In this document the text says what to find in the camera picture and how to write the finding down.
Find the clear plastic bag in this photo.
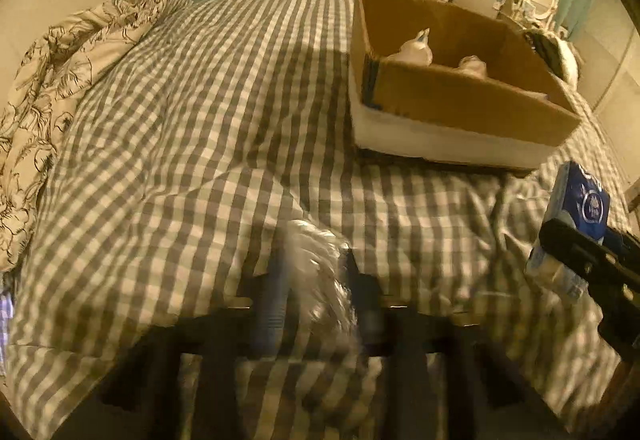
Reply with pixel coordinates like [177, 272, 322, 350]
[387, 27, 435, 67]

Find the blue white tissue packet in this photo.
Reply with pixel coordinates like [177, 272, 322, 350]
[524, 160, 612, 305]

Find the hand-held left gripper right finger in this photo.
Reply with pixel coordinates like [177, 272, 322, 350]
[344, 247, 571, 440]

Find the white garment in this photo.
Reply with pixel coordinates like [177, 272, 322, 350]
[555, 37, 582, 87]

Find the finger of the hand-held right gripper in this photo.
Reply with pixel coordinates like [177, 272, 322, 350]
[538, 216, 640, 303]

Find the white floral quilt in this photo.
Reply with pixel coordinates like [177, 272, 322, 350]
[0, 0, 171, 272]

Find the grey checkered blanket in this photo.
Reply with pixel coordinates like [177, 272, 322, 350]
[9, 0, 635, 440]

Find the white plastic bag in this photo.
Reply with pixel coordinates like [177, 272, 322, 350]
[457, 55, 490, 78]

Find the white louvred wardrobe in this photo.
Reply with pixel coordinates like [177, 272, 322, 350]
[570, 0, 640, 193]

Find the lit phone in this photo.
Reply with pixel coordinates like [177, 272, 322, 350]
[0, 285, 16, 377]

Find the cardboard box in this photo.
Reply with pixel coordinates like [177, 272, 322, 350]
[348, 0, 583, 173]

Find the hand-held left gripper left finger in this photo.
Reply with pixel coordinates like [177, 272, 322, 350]
[100, 230, 291, 440]

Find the silver foil blister pack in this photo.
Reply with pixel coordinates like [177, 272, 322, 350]
[286, 219, 372, 357]

